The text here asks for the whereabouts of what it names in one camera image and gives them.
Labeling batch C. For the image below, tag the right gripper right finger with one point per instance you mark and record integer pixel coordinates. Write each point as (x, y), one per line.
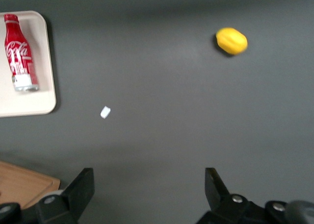
(218, 194)

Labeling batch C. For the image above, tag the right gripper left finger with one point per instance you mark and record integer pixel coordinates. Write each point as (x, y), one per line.
(78, 192)

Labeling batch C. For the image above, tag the red coke bottle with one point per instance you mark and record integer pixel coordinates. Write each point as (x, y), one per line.
(20, 55)

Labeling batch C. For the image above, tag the beige plastic tray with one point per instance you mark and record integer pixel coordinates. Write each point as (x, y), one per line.
(44, 99)

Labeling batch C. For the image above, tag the wooden drawer cabinet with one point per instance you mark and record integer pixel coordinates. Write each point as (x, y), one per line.
(22, 182)

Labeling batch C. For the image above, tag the small white paper piece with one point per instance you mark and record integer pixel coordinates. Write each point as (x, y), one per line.
(105, 112)

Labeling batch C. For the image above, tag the yellow lemon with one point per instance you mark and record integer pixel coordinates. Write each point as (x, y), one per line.
(231, 41)

